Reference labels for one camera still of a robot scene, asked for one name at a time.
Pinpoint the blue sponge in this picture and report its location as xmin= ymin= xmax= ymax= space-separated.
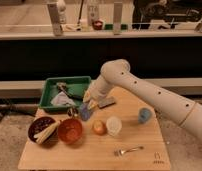
xmin=79 ymin=103 xmax=92 ymax=121

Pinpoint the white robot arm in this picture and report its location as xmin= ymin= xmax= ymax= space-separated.
xmin=83 ymin=59 xmax=202 ymax=141

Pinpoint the white paper cup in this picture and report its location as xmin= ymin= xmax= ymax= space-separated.
xmin=106 ymin=116 xmax=122 ymax=136

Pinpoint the blue plastic cup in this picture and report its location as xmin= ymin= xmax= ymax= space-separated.
xmin=138 ymin=108 xmax=152 ymax=124

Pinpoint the grey rectangular block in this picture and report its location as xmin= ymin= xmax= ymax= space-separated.
xmin=98 ymin=97 xmax=116 ymax=109

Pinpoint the green cloth in tray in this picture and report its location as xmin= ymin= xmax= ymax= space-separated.
xmin=67 ymin=83 xmax=88 ymax=99

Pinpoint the small metal clip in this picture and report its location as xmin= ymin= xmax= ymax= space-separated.
xmin=67 ymin=107 xmax=79 ymax=117

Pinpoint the green plastic tray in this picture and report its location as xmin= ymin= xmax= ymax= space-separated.
xmin=39 ymin=76 xmax=91 ymax=112

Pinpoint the small orange fruit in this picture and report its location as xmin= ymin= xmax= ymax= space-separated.
xmin=92 ymin=120 xmax=106 ymax=135

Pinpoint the grey blue cloth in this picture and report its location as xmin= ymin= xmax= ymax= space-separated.
xmin=51 ymin=92 xmax=75 ymax=106

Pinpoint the orange red bowl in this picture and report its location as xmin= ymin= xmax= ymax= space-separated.
xmin=57 ymin=118 xmax=83 ymax=144

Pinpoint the metal tool in tray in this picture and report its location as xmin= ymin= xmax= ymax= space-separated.
xmin=56 ymin=82 xmax=83 ymax=100

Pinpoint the wooden board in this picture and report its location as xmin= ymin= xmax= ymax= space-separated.
xmin=18 ymin=87 xmax=171 ymax=171

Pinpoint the silver metal fork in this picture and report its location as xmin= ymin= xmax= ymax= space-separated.
xmin=113 ymin=146 xmax=144 ymax=156

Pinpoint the dark brown bowl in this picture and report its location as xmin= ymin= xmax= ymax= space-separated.
xmin=28 ymin=117 xmax=56 ymax=143

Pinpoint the pale corn husk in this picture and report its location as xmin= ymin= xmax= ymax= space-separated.
xmin=34 ymin=121 xmax=60 ymax=144

